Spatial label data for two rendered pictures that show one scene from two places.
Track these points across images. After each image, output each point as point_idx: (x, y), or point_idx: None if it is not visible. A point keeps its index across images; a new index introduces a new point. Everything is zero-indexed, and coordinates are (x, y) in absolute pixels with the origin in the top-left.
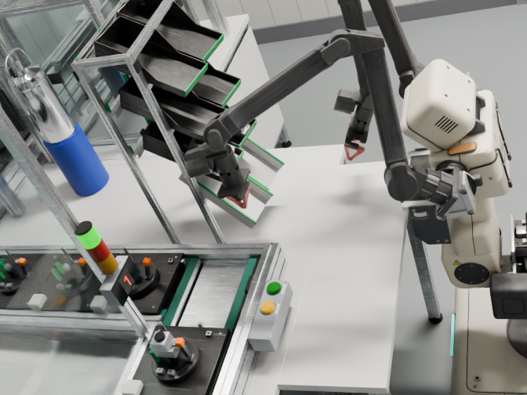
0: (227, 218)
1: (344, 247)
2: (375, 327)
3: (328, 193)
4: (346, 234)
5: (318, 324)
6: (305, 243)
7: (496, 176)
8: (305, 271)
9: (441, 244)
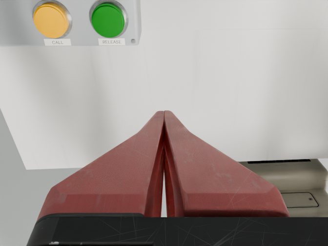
0: None
1: (269, 83)
2: (108, 148)
3: None
4: (300, 80)
5: (98, 74)
6: (297, 3)
7: None
8: (217, 22)
9: (267, 173)
